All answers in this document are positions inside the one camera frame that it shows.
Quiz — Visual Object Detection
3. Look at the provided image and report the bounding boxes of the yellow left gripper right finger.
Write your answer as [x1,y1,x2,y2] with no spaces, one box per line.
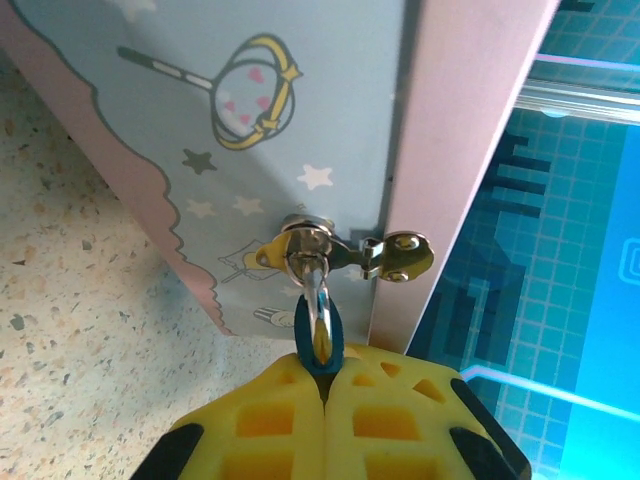
[323,342,532,480]

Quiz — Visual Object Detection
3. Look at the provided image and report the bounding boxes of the blue pink printed box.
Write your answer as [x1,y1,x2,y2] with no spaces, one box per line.
[0,0,562,354]

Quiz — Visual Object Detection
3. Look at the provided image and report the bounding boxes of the aluminium frame post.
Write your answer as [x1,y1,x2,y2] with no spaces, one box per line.
[513,53,640,125]

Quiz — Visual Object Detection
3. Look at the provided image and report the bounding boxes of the silver key with blue cover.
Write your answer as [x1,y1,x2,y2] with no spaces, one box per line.
[293,259,347,377]

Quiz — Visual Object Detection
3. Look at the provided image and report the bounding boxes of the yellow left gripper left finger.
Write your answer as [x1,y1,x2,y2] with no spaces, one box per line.
[130,350,327,480]

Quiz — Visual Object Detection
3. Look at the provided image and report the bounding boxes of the gold hasp latch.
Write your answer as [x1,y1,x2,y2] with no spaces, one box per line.
[254,229,435,285]

